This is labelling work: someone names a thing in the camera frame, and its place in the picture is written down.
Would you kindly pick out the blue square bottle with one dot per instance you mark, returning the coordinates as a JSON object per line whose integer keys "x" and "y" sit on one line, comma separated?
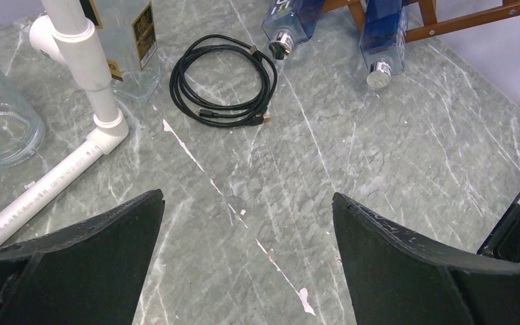
{"x": 289, "y": 23}

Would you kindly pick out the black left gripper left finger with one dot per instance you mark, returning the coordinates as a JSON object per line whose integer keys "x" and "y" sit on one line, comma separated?
{"x": 91, "y": 272}

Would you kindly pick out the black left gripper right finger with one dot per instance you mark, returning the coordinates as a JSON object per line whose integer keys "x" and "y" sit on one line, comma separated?
{"x": 398, "y": 276}

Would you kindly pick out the blue Blue Dash bottle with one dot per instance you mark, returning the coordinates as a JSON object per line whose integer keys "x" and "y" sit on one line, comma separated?
{"x": 382, "y": 41}

